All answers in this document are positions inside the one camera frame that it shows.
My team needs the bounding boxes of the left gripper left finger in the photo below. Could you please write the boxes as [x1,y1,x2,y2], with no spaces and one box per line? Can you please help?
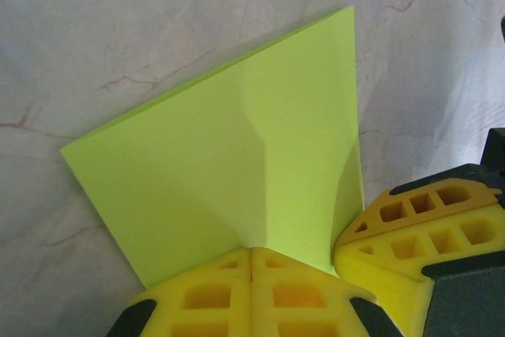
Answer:
[106,248,253,337]

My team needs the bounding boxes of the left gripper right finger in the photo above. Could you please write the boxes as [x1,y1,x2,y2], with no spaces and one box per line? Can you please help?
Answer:
[251,248,399,337]

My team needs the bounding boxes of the lime green paper sheet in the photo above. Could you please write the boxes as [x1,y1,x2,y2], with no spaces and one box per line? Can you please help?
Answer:
[59,5,364,290]

